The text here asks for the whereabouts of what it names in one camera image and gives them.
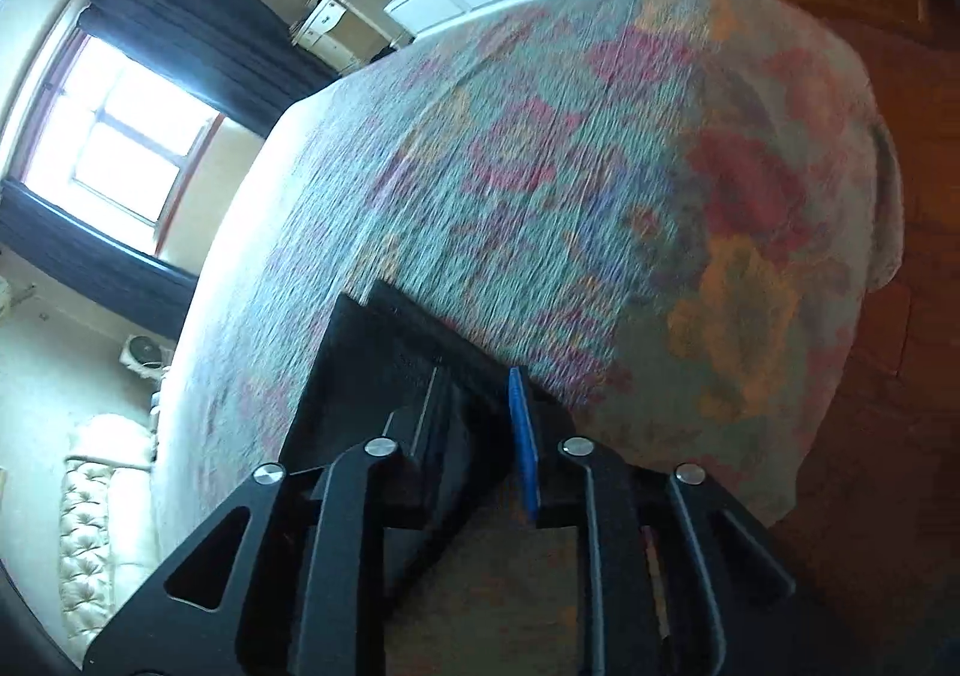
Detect black pants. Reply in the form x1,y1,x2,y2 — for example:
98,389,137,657
281,278,575,572

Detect beige tufted leather bed frame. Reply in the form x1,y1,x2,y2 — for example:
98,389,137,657
58,412,163,639

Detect cream dressing table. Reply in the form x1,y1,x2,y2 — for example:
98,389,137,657
289,0,415,74

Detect bright window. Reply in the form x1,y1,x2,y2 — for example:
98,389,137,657
4,23,226,257

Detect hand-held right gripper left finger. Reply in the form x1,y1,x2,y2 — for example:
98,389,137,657
82,376,460,676

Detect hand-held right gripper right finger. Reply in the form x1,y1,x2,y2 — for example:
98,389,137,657
508,367,796,676

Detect dark blue curtain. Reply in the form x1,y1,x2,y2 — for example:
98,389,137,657
0,179,200,341
81,0,340,138

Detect bed with floral bedspread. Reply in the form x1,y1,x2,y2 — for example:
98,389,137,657
154,0,905,676

